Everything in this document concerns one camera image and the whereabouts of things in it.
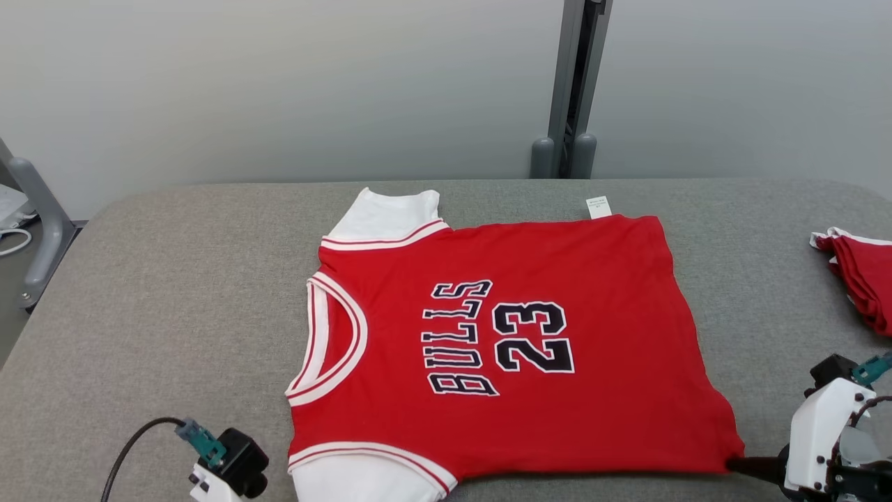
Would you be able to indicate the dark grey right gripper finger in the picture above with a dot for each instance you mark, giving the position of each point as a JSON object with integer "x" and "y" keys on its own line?
{"x": 759, "y": 467}

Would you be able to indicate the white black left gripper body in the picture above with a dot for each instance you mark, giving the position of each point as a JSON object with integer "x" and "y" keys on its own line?
{"x": 209, "y": 488}

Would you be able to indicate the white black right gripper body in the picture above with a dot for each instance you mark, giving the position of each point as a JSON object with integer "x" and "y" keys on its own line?
{"x": 815, "y": 439}

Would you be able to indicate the red shorts with white trim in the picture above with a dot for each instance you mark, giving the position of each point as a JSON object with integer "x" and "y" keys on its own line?
{"x": 867, "y": 279}

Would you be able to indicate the red Bulls 23 jersey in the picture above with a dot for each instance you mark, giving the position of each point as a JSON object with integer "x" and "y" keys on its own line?
{"x": 613, "y": 348}

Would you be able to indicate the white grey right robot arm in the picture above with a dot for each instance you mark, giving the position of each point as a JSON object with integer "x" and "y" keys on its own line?
{"x": 860, "y": 446}

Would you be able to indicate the white power strip box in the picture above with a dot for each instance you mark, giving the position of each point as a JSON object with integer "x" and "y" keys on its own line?
{"x": 10, "y": 206}

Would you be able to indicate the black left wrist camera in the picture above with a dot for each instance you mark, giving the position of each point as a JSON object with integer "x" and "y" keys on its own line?
{"x": 244, "y": 460}

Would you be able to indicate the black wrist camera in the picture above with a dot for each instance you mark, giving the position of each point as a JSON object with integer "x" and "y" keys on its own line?
{"x": 829, "y": 369}
{"x": 244, "y": 460}

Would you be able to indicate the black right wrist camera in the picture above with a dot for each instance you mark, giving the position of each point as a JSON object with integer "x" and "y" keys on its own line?
{"x": 829, "y": 369}

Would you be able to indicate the grey metal frame leg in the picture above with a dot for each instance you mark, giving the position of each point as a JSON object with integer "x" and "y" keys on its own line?
{"x": 45, "y": 230}

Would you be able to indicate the grey metal partition post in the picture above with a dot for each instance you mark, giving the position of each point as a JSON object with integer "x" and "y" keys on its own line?
{"x": 575, "y": 70}

